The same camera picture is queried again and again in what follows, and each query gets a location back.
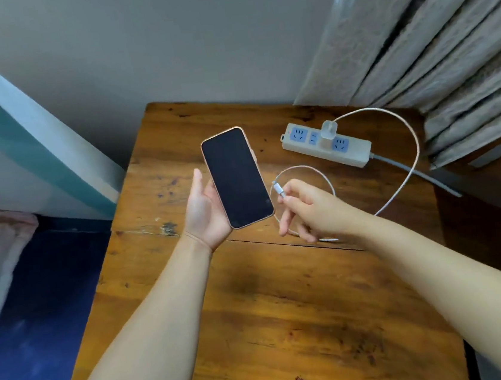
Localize grey power strip cord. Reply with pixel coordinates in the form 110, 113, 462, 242
369, 143, 463, 208

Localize white charging cable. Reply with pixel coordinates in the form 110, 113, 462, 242
262, 103, 430, 249

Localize person's left forearm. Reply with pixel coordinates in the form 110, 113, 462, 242
41, 229, 230, 380

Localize person's right hand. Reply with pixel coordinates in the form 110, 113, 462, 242
273, 171, 372, 248

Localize white charger adapter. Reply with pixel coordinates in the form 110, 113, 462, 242
318, 119, 341, 153

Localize person's left hand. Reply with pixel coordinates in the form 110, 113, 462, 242
175, 145, 268, 255

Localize white power strip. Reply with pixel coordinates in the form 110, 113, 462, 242
279, 114, 375, 177

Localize grey patterned curtain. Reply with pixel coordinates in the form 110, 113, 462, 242
282, 0, 501, 185

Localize blue bed sheet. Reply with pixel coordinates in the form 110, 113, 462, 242
0, 207, 129, 380

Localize person's right forearm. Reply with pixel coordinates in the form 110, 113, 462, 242
348, 200, 501, 380

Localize wooden table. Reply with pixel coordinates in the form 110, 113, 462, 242
24, 70, 471, 380

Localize black smartphone with pink case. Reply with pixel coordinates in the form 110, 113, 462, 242
199, 123, 277, 233

